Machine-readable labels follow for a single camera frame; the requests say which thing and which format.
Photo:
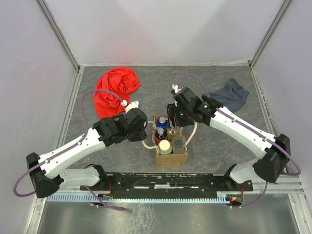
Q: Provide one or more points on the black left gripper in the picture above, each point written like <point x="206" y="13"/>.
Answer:
<point x="139" y="133"/>

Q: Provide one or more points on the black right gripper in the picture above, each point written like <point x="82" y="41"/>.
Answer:
<point x="171" y="115"/>

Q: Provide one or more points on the clear yellow liquid bottle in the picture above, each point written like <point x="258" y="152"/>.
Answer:
<point x="174" y="134"/>

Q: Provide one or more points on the printed canvas tote bag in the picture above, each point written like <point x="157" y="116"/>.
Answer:
<point x="171" y="160"/>

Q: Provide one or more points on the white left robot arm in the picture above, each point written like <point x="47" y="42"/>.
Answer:
<point x="48" y="171"/>

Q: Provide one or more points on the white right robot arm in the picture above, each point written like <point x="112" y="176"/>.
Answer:
<point x="271" y="152"/>

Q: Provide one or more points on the square clear dark-cap bottle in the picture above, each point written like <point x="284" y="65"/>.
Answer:
<point x="178" y="144"/>

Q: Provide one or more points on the white cap cream bottle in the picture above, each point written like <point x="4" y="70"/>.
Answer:
<point x="165" y="147"/>

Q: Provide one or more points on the red cloth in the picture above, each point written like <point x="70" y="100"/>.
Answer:
<point x="112" y="88"/>

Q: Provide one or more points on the dark blue cloth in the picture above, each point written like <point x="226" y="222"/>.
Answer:
<point x="232" y="95"/>

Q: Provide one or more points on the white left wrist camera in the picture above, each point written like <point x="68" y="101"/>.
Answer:
<point x="130" y="105"/>

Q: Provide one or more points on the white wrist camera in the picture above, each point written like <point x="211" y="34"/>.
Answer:
<point x="130" y="105"/>
<point x="175" y="89"/>

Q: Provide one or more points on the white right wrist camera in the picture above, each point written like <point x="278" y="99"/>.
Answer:
<point x="175" y="89"/>

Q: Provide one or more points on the right aluminium frame post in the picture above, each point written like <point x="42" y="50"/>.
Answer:
<point x="270" y="32"/>

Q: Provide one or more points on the aluminium frame post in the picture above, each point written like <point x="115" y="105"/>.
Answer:
<point x="270" y="32"/>
<point x="43" y="6"/>

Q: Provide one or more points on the left aluminium frame post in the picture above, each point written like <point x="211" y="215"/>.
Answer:
<point x="43" y="6"/>

